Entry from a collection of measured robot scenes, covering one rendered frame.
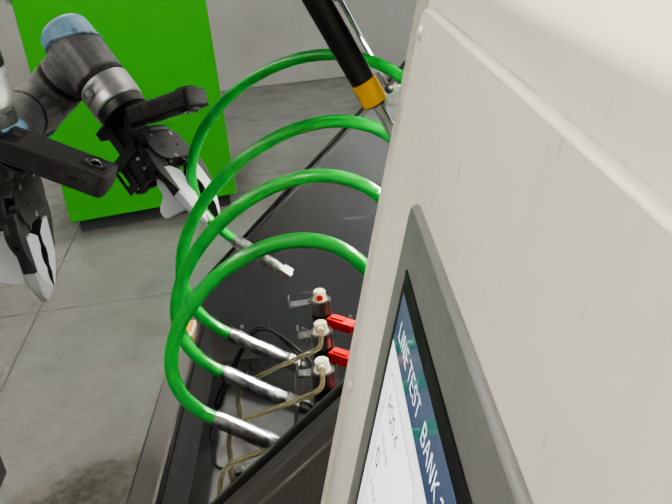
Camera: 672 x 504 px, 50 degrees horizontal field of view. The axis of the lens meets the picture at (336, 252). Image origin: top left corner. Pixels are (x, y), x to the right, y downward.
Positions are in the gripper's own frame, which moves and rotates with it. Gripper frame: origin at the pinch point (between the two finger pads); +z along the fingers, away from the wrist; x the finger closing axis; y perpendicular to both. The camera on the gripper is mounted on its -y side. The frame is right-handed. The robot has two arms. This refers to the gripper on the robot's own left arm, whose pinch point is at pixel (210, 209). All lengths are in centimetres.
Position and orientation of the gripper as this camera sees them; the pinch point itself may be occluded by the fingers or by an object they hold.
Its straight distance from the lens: 101.2
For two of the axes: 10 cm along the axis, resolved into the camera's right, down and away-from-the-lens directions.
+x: -4.7, 2.1, -8.6
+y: -6.5, 5.7, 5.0
